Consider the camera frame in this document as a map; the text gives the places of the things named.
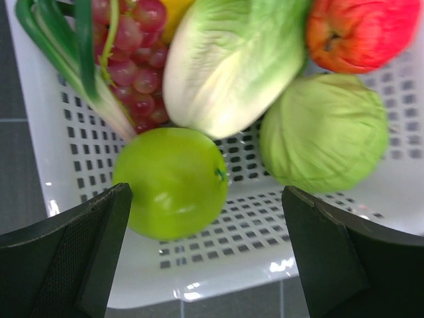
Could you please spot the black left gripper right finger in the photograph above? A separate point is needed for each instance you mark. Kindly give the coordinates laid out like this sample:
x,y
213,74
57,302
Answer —
x,y
349,266

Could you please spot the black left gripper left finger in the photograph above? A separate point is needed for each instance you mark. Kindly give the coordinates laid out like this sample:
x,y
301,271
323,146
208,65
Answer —
x,y
64,265

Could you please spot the round green cabbage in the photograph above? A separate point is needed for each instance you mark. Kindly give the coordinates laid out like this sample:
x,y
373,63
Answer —
x,y
325,133

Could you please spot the green apple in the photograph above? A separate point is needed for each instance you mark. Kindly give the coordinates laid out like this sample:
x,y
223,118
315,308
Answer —
x,y
179,183

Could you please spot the red apple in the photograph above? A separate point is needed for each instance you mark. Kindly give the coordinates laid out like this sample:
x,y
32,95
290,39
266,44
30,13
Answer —
x,y
357,37

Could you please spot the green spring onion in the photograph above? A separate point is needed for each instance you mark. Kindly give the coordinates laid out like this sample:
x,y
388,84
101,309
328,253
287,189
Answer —
x,y
64,34

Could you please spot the white perforated plastic basket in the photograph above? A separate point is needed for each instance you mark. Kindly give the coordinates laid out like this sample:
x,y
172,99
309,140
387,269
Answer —
x,y
232,243

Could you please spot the red grape bunch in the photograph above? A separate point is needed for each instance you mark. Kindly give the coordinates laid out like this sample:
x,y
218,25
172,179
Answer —
x,y
136,58

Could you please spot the napa cabbage lettuce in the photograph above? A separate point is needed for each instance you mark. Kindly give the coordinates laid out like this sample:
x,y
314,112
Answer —
x,y
229,60

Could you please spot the yellow bell pepper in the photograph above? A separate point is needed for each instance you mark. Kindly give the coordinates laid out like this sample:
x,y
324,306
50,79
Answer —
x,y
176,9

